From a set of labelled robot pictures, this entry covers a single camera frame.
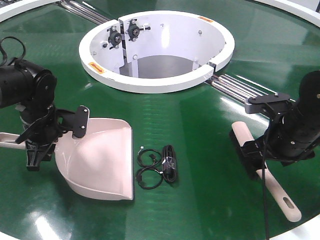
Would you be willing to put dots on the steel conveyor rollers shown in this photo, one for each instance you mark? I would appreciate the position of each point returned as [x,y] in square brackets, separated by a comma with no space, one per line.
[84,11]
[239,89]

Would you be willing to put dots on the steel conveyor rollers left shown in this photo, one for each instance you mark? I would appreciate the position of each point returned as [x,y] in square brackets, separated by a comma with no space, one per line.
[84,11]

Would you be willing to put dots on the white outer conveyor rim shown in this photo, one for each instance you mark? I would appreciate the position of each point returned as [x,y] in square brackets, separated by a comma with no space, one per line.
[310,15]

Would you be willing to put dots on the pink hand brush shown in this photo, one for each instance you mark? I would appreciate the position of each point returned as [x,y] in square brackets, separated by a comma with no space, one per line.
[288,207]

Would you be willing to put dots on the pink plastic dustpan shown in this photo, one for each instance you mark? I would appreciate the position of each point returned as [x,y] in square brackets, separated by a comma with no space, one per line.
[99,165]

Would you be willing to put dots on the black pillow block bearing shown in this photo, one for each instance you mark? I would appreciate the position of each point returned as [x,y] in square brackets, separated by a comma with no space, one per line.
[134,30]
[115,38]

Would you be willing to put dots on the black pillow block bearing left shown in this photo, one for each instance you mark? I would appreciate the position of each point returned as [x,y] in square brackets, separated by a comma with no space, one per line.
[115,38]

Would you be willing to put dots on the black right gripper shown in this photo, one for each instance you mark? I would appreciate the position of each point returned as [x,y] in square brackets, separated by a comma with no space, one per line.
[252,151]

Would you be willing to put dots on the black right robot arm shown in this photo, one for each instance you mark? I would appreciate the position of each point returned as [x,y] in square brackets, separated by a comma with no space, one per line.
[294,127]

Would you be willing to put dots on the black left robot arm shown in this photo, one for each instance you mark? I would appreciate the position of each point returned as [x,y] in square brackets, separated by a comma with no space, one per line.
[32,89]

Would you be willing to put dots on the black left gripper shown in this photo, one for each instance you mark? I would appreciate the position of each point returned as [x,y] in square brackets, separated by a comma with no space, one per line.
[42,128]

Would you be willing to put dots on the black pillow block bearing right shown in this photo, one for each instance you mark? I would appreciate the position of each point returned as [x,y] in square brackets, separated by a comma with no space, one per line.
[134,30]

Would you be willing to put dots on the steel conveyor rollers right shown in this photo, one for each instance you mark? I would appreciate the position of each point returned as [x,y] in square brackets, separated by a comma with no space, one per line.
[239,89]

